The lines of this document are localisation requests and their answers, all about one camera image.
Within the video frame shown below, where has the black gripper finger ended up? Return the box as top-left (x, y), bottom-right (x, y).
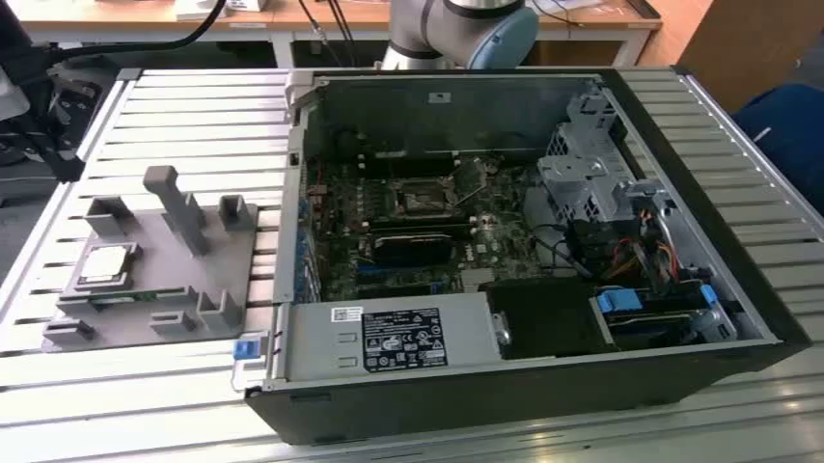
top-left (0, 123), bottom-right (48, 169)
top-left (42, 63), bottom-right (105, 184)

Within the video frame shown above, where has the silver CPU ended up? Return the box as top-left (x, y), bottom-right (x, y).
top-left (74, 243), bottom-right (137, 290)

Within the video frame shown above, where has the CPU socket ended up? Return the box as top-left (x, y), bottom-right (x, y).
top-left (391, 177), bottom-right (462, 218)

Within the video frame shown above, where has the black RAM slot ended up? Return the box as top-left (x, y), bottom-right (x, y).
top-left (369, 217), bottom-right (471, 228)
top-left (368, 225), bottom-right (475, 235)

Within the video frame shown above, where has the wooden desk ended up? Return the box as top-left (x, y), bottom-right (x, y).
top-left (0, 0), bottom-right (663, 68)

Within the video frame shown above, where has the white box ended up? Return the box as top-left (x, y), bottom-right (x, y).
top-left (175, 0), bottom-right (228, 22)

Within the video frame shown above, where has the grey parts rack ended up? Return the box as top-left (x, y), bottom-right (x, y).
top-left (38, 165), bottom-right (260, 356)

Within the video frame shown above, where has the green RAM stick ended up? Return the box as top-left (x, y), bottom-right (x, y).
top-left (86, 287), bottom-right (188, 306)

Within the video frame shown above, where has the grey power supply unit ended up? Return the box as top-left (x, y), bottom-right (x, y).
top-left (263, 301), bottom-right (503, 392)

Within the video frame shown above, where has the metal socket cover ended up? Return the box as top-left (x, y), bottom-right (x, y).
top-left (447, 156), bottom-right (490, 206)

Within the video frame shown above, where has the silver chipset heatsink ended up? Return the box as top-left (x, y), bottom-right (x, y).
top-left (459, 267), bottom-right (495, 292)

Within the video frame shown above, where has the green motherboard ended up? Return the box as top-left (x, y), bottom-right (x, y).
top-left (299, 156), bottom-right (560, 303)

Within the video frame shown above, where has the black open PC case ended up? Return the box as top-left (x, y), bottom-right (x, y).
top-left (243, 66), bottom-right (813, 448)

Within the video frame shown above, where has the silver metal drive cage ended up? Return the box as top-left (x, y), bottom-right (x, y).
top-left (536, 91), bottom-right (651, 223)

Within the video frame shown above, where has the black fan shroud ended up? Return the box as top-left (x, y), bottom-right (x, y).
top-left (482, 278), bottom-right (617, 362)

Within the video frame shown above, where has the blue disk carrier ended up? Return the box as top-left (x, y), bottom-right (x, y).
top-left (594, 286), bottom-right (645, 315)

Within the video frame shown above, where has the metal disk bay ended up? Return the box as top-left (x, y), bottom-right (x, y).
top-left (591, 284), bottom-right (738, 351)

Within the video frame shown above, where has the brown wooden cabinet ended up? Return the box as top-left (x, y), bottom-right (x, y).
top-left (635, 0), bottom-right (824, 115)

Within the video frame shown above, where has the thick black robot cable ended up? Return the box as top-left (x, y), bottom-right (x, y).
top-left (37, 0), bottom-right (228, 62)

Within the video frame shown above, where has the coloured wire bundle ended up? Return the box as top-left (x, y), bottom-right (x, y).
top-left (603, 235), bottom-right (681, 281)

